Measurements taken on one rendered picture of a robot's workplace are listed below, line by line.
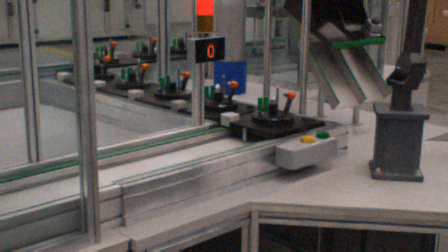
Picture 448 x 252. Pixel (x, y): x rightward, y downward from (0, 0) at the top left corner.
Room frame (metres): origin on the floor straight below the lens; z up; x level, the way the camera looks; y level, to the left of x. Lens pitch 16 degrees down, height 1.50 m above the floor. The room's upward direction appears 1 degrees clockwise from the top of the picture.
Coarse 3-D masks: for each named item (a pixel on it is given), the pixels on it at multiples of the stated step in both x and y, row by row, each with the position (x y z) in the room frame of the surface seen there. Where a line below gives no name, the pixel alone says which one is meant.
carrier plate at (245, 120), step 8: (240, 120) 2.14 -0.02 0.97; (248, 120) 2.14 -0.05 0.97; (296, 120) 2.15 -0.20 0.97; (304, 120) 2.15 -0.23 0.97; (312, 120) 2.15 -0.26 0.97; (320, 120) 2.15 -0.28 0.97; (232, 128) 2.11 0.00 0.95; (240, 128) 2.08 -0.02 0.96; (248, 128) 2.06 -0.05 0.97; (256, 128) 2.04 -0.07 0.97; (264, 128) 2.04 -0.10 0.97; (272, 128) 2.04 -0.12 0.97; (280, 128) 2.04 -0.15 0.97; (288, 128) 2.04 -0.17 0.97; (296, 128) 2.05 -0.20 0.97; (312, 128) 2.10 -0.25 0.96; (264, 136) 2.01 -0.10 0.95; (272, 136) 1.99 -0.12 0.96; (280, 136) 1.99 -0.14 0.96
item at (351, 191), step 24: (432, 144) 2.28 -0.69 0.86; (360, 168) 2.00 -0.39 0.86; (432, 168) 2.01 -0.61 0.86; (288, 192) 1.77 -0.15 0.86; (312, 192) 1.77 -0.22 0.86; (336, 192) 1.77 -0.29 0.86; (360, 192) 1.78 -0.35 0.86; (384, 192) 1.78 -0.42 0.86; (408, 192) 1.78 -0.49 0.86; (432, 192) 1.79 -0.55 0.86; (360, 216) 1.67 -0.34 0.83; (384, 216) 1.66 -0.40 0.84; (408, 216) 1.66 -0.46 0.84; (432, 216) 1.65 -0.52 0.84
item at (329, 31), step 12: (288, 0) 2.43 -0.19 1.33; (300, 0) 2.37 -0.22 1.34; (312, 0) 2.51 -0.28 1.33; (324, 0) 2.46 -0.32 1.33; (300, 12) 2.37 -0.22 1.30; (312, 12) 2.33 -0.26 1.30; (324, 12) 2.46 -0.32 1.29; (336, 12) 2.41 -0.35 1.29; (312, 24) 2.32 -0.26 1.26; (324, 24) 2.40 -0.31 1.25; (336, 24) 2.41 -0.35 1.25; (324, 36) 2.27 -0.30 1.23; (336, 36) 2.34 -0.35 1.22; (348, 36) 2.36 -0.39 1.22; (336, 48) 2.25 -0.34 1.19
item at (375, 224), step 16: (256, 224) 1.71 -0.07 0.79; (288, 224) 1.71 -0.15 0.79; (304, 224) 1.70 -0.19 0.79; (320, 224) 1.70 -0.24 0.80; (336, 224) 1.69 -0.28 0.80; (352, 224) 1.69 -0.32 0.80; (368, 224) 1.68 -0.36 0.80; (384, 224) 1.69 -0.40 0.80; (400, 224) 1.69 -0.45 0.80; (416, 224) 1.67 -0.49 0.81; (432, 224) 1.67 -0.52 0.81; (256, 240) 1.71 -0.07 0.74; (368, 240) 1.88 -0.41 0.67; (384, 240) 1.87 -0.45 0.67; (400, 240) 1.87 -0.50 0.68; (416, 240) 1.86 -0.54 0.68
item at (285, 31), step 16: (256, 0) 3.39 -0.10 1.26; (368, 0) 3.53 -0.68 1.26; (256, 16) 3.39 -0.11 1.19; (272, 16) 3.31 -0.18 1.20; (368, 16) 3.54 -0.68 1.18; (256, 32) 3.39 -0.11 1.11; (272, 32) 3.31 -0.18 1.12; (288, 32) 3.24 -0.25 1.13; (256, 48) 3.39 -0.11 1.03; (272, 48) 3.31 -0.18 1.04; (288, 48) 3.24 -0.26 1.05; (368, 48) 3.56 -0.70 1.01; (256, 64) 3.38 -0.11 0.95; (272, 64) 3.31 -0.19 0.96; (288, 64) 3.24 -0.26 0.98; (288, 80) 3.23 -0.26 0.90
